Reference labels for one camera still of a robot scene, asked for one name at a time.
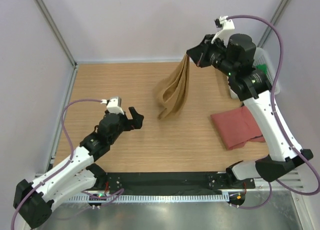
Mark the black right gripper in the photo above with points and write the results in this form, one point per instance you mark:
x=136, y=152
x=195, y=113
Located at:
x=197, y=53

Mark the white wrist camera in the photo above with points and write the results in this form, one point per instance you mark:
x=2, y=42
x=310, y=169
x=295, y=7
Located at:
x=113, y=105
x=226, y=28

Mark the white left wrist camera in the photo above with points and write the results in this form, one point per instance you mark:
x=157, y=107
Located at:
x=113, y=105

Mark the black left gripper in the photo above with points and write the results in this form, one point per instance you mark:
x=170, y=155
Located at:
x=137, y=118

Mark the right aluminium frame post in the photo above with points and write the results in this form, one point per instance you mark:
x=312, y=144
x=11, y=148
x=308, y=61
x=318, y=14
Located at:
x=278, y=13

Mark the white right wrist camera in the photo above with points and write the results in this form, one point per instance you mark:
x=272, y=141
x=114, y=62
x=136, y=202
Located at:
x=226, y=28

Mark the left aluminium frame post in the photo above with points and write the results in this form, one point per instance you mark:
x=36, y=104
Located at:
x=57, y=34

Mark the aluminium slotted rail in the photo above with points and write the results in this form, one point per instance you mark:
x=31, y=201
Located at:
x=83, y=198

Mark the tan brown garment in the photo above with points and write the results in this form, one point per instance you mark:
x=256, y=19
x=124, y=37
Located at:
x=171, y=93

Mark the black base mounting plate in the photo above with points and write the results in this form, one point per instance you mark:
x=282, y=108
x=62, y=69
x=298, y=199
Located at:
x=160, y=181

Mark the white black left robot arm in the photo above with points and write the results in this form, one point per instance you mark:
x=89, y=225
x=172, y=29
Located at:
x=36, y=200

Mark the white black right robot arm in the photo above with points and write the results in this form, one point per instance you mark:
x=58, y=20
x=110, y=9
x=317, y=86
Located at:
x=284, y=153

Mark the aluminium frame post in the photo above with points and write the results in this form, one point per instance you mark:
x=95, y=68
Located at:
x=278, y=13
x=57, y=34

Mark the white perforated plastic basket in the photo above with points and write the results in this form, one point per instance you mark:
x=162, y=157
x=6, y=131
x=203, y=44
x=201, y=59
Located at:
x=262, y=57

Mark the red graphic tank top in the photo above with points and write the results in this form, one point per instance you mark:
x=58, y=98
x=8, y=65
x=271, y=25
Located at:
x=237, y=127

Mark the green garment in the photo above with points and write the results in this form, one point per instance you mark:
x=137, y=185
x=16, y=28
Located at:
x=263, y=68

